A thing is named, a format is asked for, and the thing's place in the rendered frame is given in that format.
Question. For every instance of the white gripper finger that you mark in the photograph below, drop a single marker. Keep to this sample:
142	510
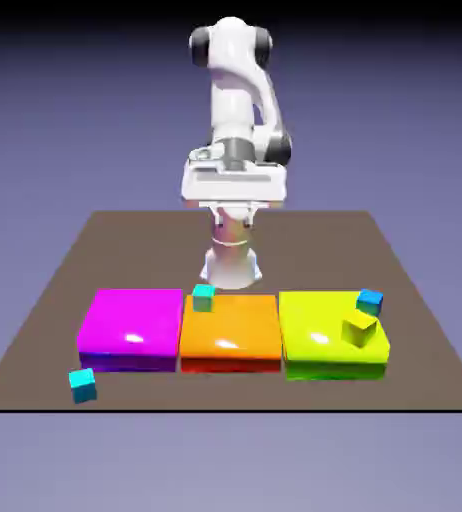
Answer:
218	216
249	216

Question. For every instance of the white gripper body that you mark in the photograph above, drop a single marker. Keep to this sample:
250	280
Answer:
233	184

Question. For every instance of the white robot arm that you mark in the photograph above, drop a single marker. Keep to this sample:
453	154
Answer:
231	100

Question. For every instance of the small teal cube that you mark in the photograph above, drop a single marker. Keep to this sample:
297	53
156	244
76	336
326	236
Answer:
203	298

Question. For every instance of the small blue cube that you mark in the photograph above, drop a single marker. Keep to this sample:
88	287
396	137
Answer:
370	301

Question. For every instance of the small yellow cube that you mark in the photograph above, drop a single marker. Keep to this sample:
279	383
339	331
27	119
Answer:
358	330

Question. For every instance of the small cyan cube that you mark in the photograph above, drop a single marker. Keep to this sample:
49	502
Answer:
83	385

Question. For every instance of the large orange box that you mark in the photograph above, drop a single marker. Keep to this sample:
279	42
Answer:
231	332

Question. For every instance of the large yellow box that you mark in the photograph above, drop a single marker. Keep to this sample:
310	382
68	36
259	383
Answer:
319	336

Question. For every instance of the large magenta box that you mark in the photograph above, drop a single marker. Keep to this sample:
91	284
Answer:
131	328

